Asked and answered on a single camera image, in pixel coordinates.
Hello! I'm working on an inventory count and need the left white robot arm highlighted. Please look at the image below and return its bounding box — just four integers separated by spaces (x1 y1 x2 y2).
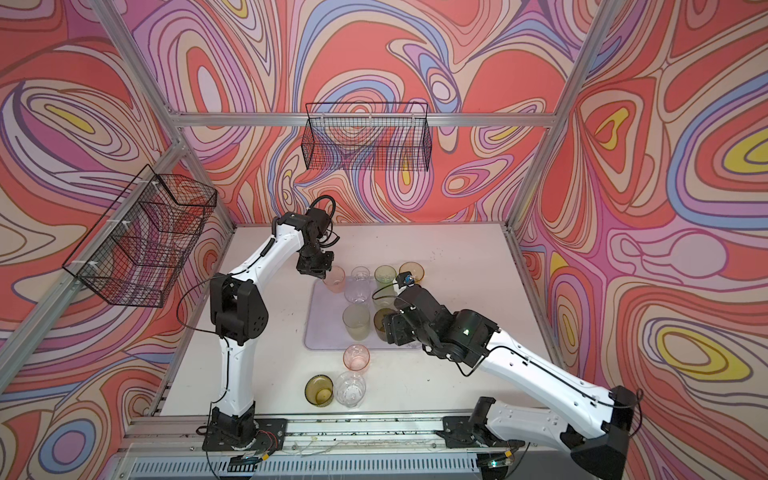
206 207 334 449

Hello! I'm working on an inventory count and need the amber cup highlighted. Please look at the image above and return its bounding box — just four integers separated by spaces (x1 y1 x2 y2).
373 308 394 343
304 374 334 407

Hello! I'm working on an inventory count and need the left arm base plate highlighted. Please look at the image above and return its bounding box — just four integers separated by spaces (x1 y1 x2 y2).
202 417 288 452

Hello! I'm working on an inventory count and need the black wire basket left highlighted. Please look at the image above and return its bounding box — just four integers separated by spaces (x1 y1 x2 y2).
62 166 218 308

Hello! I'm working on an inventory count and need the bright green cup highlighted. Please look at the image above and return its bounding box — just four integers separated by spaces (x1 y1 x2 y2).
374 265 398 296

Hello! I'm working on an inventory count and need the lilac plastic tray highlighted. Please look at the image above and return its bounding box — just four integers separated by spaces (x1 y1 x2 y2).
304 280 420 350

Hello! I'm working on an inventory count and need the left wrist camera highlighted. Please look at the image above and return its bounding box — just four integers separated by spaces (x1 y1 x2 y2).
305 207 332 242

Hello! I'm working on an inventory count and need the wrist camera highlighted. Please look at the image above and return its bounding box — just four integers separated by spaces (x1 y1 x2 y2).
305 207 332 242
394 271 452 328

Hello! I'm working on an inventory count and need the black wire basket back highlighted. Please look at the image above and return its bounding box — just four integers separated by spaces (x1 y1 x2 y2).
301 100 432 172

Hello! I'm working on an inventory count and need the peach cup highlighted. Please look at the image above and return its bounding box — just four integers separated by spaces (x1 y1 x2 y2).
323 266 346 294

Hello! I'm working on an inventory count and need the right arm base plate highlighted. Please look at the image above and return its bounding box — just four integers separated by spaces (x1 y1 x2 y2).
435 416 526 451

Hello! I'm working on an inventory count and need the yellow plastic cup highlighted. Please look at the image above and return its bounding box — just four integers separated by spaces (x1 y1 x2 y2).
398 261 425 283

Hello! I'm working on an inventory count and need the pink cup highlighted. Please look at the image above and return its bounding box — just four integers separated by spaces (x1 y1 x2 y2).
342 344 371 373

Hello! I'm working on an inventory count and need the black wire basket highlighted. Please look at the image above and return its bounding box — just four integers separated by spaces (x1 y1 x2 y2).
62 166 218 308
301 100 432 172

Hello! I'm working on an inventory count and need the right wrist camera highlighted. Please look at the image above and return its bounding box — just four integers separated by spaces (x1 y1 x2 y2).
394 271 452 328

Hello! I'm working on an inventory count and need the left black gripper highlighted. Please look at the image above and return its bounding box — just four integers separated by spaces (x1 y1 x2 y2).
299 243 336 277

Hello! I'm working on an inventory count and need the small clear cup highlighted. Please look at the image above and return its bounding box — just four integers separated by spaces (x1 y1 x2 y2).
350 266 371 285

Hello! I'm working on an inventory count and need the pale green large cup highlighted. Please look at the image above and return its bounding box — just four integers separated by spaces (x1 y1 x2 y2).
342 303 371 341

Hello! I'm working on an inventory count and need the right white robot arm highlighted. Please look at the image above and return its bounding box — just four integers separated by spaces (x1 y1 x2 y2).
383 307 640 479

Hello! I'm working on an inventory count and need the pale green cup front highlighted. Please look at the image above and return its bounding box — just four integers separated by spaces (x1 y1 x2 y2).
372 290 396 309

